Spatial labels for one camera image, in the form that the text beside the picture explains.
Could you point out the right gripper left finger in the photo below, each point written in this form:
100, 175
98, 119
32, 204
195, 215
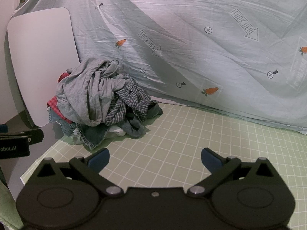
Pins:
88, 169

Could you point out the red garment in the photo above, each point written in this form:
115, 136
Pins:
52, 103

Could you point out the white rounded board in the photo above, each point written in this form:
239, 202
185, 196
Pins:
42, 47

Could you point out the pale blue carrot-print sheet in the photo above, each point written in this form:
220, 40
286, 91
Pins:
242, 57

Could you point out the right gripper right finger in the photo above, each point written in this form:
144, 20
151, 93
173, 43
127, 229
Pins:
221, 170

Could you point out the grey zip hoodie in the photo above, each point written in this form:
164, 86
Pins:
85, 96

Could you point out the blue denim garment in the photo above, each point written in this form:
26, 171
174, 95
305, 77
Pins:
92, 137

